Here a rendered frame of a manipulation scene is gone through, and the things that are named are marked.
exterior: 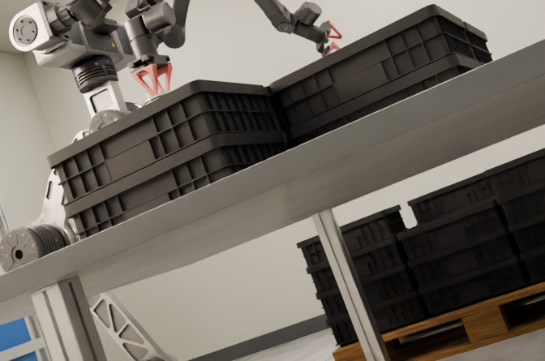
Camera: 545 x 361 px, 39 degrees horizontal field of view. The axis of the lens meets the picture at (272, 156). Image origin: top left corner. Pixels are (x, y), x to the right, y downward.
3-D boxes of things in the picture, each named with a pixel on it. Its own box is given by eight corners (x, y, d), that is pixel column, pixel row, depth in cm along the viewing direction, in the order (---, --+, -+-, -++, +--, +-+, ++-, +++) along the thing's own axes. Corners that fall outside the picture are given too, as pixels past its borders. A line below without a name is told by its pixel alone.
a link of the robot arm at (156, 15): (148, 24, 202) (127, 0, 197) (183, 6, 198) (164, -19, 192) (142, 52, 194) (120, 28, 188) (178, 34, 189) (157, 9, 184)
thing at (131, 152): (62, 212, 156) (44, 161, 158) (145, 199, 183) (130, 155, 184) (217, 139, 140) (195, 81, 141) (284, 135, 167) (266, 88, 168)
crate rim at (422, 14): (269, 95, 168) (266, 84, 168) (320, 98, 195) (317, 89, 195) (437, 13, 151) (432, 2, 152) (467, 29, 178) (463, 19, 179)
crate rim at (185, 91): (45, 169, 157) (42, 158, 158) (132, 162, 184) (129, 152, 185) (199, 90, 141) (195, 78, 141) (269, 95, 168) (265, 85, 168)
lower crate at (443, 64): (303, 182, 165) (284, 131, 167) (349, 174, 192) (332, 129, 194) (478, 109, 149) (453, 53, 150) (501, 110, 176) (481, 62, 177)
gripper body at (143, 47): (172, 62, 194) (162, 35, 195) (148, 60, 185) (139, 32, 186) (152, 71, 197) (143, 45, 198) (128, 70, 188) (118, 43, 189)
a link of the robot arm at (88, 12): (78, 15, 228) (66, 2, 224) (105, 0, 224) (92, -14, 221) (72, 33, 221) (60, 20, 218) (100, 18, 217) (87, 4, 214)
